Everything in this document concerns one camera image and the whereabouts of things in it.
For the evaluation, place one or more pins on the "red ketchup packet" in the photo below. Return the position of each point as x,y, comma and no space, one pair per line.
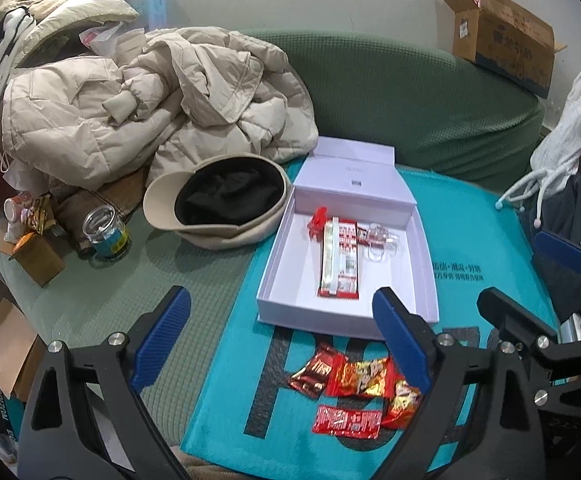
318,222

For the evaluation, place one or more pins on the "green sofa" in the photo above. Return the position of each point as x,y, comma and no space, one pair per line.
395,110

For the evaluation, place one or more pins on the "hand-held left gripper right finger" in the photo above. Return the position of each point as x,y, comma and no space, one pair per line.
400,340

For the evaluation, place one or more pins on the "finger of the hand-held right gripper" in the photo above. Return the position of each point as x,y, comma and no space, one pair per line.
510,312
562,252

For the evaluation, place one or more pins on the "gold snack wrapper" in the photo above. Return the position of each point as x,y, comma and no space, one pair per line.
40,212

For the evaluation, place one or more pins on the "beige puffer jacket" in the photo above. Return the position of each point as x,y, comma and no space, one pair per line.
145,100

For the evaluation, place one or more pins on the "red gold candy packet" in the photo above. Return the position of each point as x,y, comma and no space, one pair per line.
403,404
360,377

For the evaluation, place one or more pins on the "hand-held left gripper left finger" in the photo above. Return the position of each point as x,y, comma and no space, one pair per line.
163,335

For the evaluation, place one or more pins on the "glass jar with teal label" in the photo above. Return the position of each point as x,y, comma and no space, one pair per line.
106,235

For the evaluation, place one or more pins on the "flat cardboard box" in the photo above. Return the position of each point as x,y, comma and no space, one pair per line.
10,345

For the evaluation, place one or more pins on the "small brown cardboard box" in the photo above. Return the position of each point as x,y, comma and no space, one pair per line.
38,260

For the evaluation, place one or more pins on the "dark grey cloth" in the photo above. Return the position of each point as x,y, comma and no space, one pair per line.
560,200

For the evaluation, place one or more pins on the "small red sauce sachet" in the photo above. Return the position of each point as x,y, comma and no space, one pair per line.
345,421

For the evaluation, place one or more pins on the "white cloth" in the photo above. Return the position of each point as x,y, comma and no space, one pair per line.
570,130

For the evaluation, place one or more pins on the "large open cardboard box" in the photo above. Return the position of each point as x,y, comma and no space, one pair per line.
510,30

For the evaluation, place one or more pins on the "long red white snack packet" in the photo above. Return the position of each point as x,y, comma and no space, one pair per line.
340,265

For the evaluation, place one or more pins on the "white cardboard gift box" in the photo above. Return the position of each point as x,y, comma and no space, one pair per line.
295,285

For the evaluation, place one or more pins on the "cream puffer coat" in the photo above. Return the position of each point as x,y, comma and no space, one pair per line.
80,15

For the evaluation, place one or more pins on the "teal bubble mailer bag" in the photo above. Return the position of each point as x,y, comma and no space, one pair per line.
230,385

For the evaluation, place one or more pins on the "beige cap with black lining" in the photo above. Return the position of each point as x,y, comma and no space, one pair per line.
220,200

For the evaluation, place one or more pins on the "dark red snack packet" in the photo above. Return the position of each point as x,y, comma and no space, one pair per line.
318,372

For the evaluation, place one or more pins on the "light blue box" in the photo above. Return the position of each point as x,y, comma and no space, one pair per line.
148,7

